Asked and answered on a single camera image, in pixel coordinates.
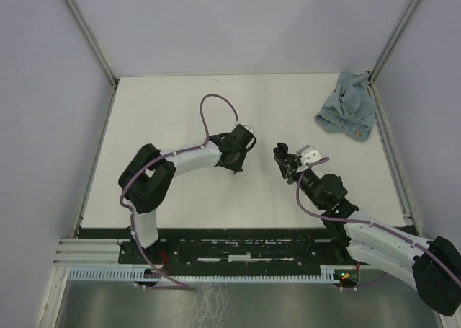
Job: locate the aluminium frame post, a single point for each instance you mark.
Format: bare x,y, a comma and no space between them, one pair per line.
402,24
91,40

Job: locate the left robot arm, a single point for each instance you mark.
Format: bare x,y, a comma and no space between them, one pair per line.
146,180

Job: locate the right aluminium frame post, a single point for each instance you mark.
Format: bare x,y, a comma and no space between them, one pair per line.
402,24

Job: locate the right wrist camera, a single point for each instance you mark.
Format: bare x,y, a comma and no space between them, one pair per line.
308,155

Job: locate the white cable duct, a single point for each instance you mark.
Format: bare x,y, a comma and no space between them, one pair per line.
139,275

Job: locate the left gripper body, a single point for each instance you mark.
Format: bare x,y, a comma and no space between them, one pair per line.
245,149

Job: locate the left aluminium frame post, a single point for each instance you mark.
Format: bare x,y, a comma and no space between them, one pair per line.
91,40

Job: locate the blue denim cloth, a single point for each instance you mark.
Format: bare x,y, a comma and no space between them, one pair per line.
349,109

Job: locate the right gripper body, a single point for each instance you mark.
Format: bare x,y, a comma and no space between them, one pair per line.
296,174

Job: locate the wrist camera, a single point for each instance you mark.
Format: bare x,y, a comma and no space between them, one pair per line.
249,128
308,155

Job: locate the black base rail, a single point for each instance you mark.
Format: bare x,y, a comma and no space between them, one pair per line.
241,252

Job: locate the black earbud charging case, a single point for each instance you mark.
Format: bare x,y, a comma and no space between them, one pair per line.
281,150

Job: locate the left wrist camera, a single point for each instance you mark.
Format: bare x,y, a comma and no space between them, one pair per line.
249,128

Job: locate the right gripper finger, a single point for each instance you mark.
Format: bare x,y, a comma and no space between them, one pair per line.
285,166
289,158

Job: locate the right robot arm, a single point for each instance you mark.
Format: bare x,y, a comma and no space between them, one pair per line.
430,266

